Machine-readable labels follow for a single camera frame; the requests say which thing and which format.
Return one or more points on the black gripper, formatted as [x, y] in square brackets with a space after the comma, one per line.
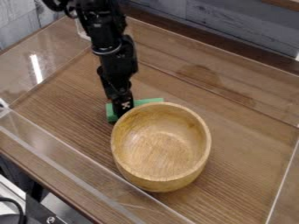
[117, 54]

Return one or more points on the green foam block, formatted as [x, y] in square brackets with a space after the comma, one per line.
[112, 115]

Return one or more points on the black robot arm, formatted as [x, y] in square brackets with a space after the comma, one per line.
[105, 24]

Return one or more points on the brown wooden bowl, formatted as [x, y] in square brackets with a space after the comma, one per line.
[161, 144]

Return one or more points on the black metal bracket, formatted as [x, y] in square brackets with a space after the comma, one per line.
[38, 214]

